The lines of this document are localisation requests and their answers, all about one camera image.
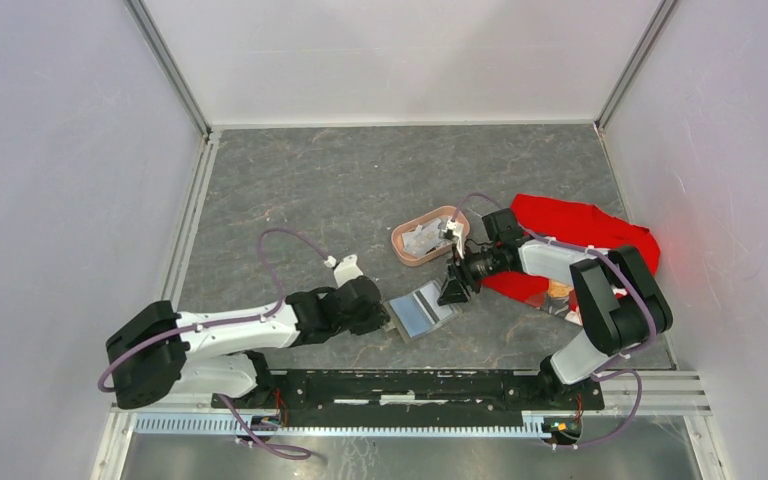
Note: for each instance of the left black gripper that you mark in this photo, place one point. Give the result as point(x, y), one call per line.
point(377, 317)

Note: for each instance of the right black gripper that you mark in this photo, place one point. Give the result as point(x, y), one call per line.
point(454, 290)

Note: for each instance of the grey card holder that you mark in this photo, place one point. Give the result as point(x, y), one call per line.
point(410, 319)

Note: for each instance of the grey credit card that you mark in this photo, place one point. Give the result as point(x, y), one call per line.
point(429, 296)
point(424, 238)

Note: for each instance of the pink oval tray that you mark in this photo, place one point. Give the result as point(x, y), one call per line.
point(396, 241)

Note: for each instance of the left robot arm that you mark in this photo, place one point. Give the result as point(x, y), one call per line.
point(161, 351)

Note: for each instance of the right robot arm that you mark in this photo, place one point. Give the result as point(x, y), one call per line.
point(621, 306)

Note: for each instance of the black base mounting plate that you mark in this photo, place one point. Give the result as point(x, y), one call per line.
point(414, 398)

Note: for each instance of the red printed t-shirt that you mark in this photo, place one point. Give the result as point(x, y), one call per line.
point(576, 223)

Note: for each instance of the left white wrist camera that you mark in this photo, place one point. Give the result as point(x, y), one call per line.
point(344, 270)

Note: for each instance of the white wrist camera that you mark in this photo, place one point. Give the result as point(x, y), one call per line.
point(344, 270)
point(454, 231)

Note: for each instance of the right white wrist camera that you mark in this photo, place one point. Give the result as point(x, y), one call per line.
point(454, 231)

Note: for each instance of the aluminium frame rail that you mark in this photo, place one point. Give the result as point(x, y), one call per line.
point(650, 393)

